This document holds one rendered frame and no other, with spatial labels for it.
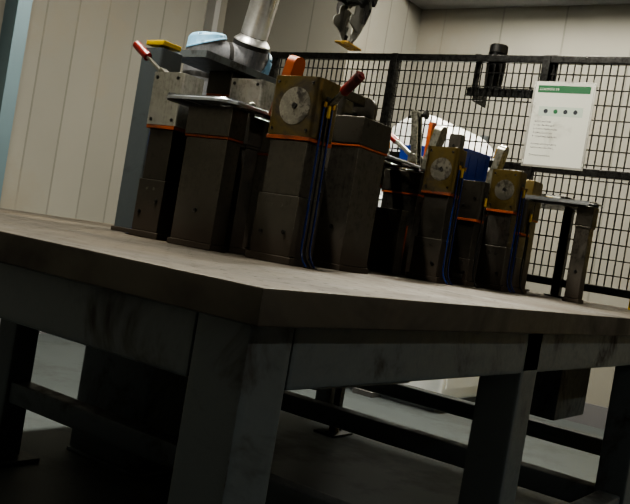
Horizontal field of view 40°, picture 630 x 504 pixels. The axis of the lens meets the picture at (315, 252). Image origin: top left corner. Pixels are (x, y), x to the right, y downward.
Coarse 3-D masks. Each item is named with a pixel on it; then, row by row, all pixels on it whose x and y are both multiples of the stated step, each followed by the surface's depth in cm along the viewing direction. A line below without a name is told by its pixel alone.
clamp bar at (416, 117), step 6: (414, 114) 273; (420, 114) 273; (426, 114) 272; (414, 120) 273; (420, 120) 275; (414, 126) 273; (420, 126) 275; (414, 132) 272; (420, 132) 274; (414, 138) 272; (420, 138) 274; (414, 144) 272; (420, 144) 274; (414, 150) 272; (420, 150) 274; (420, 156) 274; (420, 162) 274
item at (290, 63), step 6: (288, 60) 169; (294, 60) 168; (300, 60) 169; (288, 66) 169; (294, 66) 169; (300, 66) 170; (282, 72) 170; (288, 72) 169; (294, 72) 169; (300, 72) 171; (270, 108) 171; (270, 114) 170
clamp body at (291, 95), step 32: (288, 96) 166; (320, 96) 163; (288, 128) 165; (320, 128) 163; (288, 160) 165; (320, 160) 165; (288, 192) 164; (256, 224) 168; (288, 224) 163; (256, 256) 167; (288, 256) 163
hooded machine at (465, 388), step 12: (432, 120) 450; (444, 120) 454; (396, 132) 462; (408, 132) 457; (456, 132) 449; (468, 132) 472; (408, 144) 457; (480, 144) 471; (408, 384) 440; (420, 384) 436; (432, 384) 432; (444, 384) 431; (456, 384) 441; (468, 384) 453; (384, 396) 452; (456, 396) 444; (468, 396) 456
